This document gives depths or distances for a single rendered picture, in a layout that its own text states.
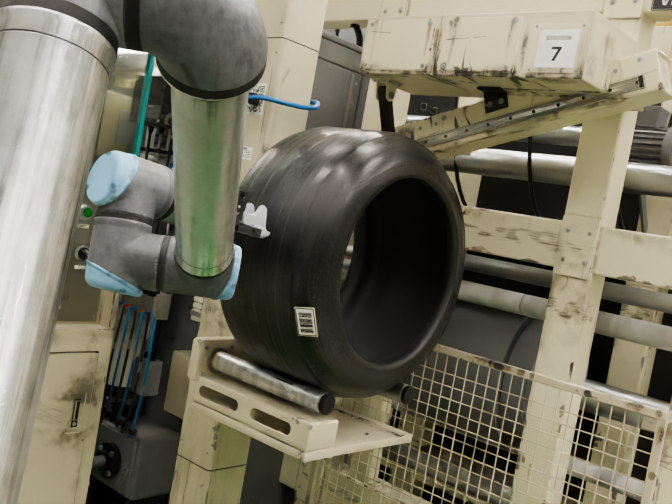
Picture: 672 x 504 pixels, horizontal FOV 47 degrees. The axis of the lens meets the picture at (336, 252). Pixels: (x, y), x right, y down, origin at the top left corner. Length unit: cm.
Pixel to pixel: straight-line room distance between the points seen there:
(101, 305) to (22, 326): 139
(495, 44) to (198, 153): 104
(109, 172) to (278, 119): 70
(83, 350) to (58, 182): 132
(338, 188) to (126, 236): 44
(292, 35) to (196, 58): 113
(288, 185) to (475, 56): 57
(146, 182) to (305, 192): 35
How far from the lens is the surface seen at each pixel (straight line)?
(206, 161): 94
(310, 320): 147
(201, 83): 80
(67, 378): 198
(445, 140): 200
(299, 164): 156
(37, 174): 68
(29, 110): 70
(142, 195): 126
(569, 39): 175
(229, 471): 200
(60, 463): 206
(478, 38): 186
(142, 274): 124
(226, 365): 177
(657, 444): 177
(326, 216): 147
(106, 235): 125
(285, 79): 188
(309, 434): 158
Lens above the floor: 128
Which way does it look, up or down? 3 degrees down
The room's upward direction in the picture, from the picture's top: 10 degrees clockwise
